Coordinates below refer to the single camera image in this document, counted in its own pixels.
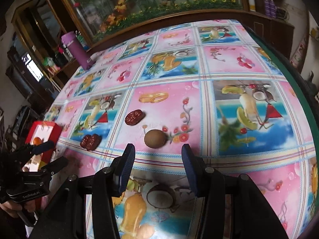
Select orange tangerine fruit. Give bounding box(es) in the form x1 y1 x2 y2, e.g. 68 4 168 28
32 137 43 146

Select pair of red dates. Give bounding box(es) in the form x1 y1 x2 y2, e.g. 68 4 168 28
80 134 102 151

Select brown kiwi fruit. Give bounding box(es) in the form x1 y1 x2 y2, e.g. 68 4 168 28
144 129 167 149

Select red jujube date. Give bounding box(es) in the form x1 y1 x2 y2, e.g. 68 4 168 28
124 109 145 126

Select left human hand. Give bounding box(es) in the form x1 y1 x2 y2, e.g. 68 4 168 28
1 200 36 218

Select red white box lid tray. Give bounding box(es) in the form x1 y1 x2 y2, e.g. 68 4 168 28
22 121 62 171

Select green snack bag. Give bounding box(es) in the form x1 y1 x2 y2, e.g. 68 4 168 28
42 57 57 68

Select colourful fruit print tablecloth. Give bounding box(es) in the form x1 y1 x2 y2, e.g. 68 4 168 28
44 32 318 238

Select purple thermos bottle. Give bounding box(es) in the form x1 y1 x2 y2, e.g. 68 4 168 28
61 31 94 71

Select flower mural glass panel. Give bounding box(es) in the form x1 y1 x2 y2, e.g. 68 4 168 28
62 0 243 43

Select purple bottles on shelf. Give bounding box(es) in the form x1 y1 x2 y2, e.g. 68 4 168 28
264 0 277 18

